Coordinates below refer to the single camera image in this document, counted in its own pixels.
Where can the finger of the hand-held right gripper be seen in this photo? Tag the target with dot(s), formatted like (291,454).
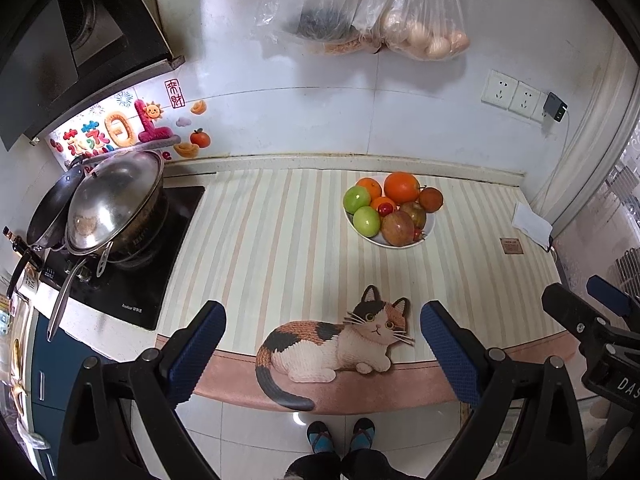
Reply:
(607,292)
(567,305)

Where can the plastic bag of eggs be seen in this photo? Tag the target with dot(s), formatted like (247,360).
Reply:
(425,35)

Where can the person's feet in sandals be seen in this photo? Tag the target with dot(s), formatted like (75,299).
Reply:
(362,435)

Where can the cat shaped mat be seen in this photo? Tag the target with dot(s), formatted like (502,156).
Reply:
(310,355)

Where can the white cloth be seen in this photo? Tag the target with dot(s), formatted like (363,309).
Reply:
(530,222)

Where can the steel wok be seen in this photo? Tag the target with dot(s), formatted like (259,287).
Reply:
(150,230)

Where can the blue cabinet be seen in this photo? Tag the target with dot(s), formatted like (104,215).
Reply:
(50,360)

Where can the red tomato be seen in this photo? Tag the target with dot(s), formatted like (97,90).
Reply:
(385,207)

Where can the blue slipper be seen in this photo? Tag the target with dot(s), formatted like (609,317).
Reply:
(320,439)

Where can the large red apple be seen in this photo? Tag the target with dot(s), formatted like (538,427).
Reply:
(397,229)

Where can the brown label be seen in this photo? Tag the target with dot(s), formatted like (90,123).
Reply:
(511,246)

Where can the dark reddish orange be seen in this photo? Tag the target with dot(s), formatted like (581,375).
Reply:
(431,199)

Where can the green apple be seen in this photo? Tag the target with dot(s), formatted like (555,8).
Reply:
(366,221)
(357,199)

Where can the plastic bag with dark contents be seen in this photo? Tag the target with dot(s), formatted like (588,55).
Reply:
(310,15)

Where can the person's black trousers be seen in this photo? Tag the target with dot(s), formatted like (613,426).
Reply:
(320,467)

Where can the steel wok lid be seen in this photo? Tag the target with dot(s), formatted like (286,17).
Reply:
(110,195)

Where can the striped table mat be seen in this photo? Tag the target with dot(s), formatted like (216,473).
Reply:
(280,240)

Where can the white bowl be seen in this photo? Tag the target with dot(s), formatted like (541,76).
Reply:
(372,240)

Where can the colourful wall stickers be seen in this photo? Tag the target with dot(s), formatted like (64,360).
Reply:
(120,130)

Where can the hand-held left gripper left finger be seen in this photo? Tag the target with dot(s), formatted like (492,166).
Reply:
(197,355)

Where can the black frying pan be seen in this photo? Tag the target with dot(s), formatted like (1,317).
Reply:
(47,205)

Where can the black range hood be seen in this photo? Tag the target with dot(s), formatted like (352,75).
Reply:
(50,60)

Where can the black induction cooktop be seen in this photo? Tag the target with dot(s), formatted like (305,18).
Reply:
(140,290)

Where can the medium orange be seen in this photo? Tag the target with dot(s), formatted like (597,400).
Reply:
(371,186)

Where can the white wall socket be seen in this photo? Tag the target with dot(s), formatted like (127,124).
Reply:
(500,89)
(527,100)

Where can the large orange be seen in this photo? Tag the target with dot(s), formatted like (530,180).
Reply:
(401,187)

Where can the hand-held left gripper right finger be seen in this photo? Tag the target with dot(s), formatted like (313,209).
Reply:
(447,355)

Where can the small cherry tomato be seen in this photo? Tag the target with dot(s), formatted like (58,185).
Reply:
(420,234)

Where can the small orange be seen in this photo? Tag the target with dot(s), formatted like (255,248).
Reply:
(392,201)

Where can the grey plug-in charger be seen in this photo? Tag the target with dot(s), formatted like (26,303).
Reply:
(554,106)

